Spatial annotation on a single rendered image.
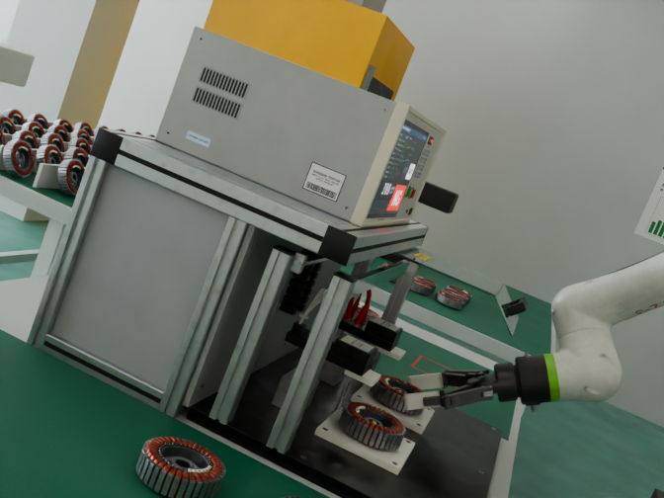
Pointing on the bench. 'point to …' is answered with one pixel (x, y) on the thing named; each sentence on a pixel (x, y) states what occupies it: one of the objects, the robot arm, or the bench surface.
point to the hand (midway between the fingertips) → (412, 391)
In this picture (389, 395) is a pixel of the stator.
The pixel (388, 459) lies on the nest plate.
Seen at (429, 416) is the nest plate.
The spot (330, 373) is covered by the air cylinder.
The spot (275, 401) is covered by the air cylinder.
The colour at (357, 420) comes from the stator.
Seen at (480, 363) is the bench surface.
